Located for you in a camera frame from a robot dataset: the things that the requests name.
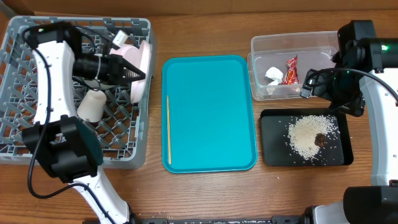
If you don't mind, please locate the large white plate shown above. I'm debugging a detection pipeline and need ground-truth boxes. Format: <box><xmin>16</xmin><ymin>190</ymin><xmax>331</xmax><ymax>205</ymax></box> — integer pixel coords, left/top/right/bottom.
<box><xmin>131</xmin><ymin>40</ymin><xmax>152</xmax><ymax>103</ymax></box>

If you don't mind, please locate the small pink plate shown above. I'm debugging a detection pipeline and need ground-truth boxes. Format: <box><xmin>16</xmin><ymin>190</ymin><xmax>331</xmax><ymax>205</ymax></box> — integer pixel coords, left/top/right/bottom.
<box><xmin>110</xmin><ymin>44</ymin><xmax>142</xmax><ymax>68</ymax></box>

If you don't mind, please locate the white cup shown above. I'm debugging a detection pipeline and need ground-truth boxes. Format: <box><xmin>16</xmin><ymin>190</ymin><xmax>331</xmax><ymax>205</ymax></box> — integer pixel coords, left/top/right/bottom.
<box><xmin>77</xmin><ymin>90</ymin><xmax>107</xmax><ymax>123</ymax></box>

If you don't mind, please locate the wooden chopstick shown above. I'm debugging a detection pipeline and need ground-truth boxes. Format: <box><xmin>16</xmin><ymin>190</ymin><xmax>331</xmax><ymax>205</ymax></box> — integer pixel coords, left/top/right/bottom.
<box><xmin>166</xmin><ymin>95</ymin><xmax>172</xmax><ymax>164</ymax></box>

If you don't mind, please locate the red snack wrapper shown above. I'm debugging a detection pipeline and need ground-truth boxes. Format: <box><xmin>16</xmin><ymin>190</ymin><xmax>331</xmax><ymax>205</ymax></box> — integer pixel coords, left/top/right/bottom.
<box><xmin>282</xmin><ymin>55</ymin><xmax>299</xmax><ymax>85</ymax></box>

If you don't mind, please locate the brown food scrap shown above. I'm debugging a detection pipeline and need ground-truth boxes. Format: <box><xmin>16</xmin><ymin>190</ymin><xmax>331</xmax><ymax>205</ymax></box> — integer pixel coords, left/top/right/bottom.
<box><xmin>314</xmin><ymin>133</ymin><xmax>326</xmax><ymax>147</ymax></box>

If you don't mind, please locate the pile of rice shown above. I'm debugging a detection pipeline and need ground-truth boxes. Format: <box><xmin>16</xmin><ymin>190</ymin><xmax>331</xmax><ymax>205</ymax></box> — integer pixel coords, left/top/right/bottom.
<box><xmin>284</xmin><ymin>115</ymin><xmax>341</xmax><ymax>165</ymax></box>

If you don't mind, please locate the white napkin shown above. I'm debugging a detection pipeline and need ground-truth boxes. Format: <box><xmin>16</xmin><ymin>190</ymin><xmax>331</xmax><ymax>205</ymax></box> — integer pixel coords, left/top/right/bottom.
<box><xmin>265</xmin><ymin>67</ymin><xmax>284</xmax><ymax>86</ymax></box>

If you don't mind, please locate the grey bowl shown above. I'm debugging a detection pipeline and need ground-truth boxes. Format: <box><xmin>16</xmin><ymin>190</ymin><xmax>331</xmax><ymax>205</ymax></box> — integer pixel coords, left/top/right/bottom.
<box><xmin>84</xmin><ymin>80</ymin><xmax>113</xmax><ymax>90</ymax></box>

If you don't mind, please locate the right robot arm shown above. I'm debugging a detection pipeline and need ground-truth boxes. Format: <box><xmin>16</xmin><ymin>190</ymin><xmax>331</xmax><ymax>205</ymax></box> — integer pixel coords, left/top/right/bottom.
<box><xmin>300</xmin><ymin>20</ymin><xmax>397</xmax><ymax>224</ymax></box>

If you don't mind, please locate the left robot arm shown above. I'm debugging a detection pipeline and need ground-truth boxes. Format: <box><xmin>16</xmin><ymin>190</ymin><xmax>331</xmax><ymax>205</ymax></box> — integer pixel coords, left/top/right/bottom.
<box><xmin>22</xmin><ymin>21</ymin><xmax>152</xmax><ymax>223</ymax></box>

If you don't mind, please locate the grey dish rack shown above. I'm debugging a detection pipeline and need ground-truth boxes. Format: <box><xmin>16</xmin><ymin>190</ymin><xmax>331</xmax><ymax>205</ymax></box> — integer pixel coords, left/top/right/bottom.
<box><xmin>1</xmin><ymin>16</ymin><xmax>157</xmax><ymax>169</ymax></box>

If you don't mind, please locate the black tray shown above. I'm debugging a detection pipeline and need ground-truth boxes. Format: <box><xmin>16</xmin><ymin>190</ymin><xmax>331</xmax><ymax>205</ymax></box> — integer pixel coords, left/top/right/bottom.
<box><xmin>260</xmin><ymin>108</ymin><xmax>354</xmax><ymax>166</ymax></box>

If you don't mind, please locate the clear plastic bin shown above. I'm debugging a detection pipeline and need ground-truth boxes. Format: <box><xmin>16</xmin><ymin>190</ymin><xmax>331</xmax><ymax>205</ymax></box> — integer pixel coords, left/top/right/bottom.
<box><xmin>248</xmin><ymin>31</ymin><xmax>339</xmax><ymax>101</ymax></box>

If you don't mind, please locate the teal serving tray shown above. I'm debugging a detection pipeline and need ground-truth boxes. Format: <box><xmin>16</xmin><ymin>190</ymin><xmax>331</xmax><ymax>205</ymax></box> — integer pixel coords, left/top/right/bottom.
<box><xmin>161</xmin><ymin>55</ymin><xmax>257</xmax><ymax>174</ymax></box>

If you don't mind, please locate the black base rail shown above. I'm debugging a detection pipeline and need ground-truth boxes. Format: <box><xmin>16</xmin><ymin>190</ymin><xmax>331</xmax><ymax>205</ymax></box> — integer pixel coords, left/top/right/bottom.
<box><xmin>133</xmin><ymin>214</ymin><xmax>313</xmax><ymax>224</ymax></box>

